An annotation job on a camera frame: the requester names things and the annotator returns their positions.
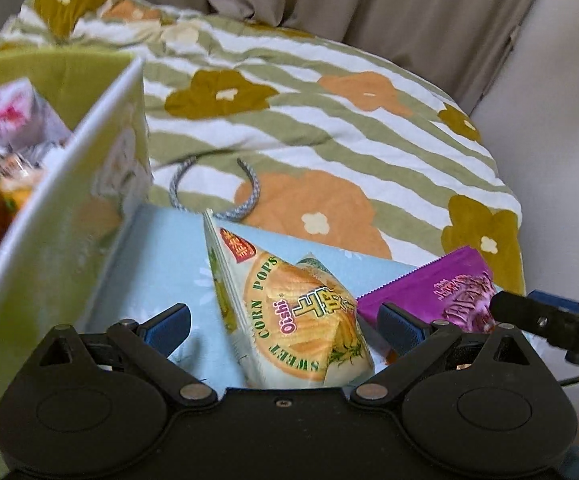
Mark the floral striped blanket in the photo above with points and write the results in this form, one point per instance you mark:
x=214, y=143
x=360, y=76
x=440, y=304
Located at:
x=319, y=135

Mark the light blue cloth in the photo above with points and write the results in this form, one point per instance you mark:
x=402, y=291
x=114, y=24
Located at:
x=164, y=260

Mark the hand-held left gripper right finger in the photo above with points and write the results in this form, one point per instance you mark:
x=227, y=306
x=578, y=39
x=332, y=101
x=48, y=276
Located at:
x=399, y=331

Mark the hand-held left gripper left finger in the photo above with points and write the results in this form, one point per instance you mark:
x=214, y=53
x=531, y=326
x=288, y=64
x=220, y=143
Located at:
x=169, y=330

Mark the beige curtain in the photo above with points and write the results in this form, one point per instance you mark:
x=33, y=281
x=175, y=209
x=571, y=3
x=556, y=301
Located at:
x=394, y=10

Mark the pink and white snack packet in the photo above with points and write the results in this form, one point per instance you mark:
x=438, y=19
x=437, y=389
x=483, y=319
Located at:
x=14, y=110

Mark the orange snack packet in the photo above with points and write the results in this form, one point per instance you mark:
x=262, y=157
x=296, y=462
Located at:
x=19, y=185

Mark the purple snack bag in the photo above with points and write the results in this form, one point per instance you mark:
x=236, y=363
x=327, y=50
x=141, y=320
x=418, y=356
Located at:
x=429, y=290

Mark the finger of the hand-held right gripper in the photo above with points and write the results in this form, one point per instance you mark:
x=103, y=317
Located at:
x=534, y=312

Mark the pale corn snack bag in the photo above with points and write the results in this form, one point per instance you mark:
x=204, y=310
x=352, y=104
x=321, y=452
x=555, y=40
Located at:
x=289, y=320

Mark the green storage box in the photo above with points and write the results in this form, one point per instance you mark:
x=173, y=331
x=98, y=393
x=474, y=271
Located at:
x=44, y=285

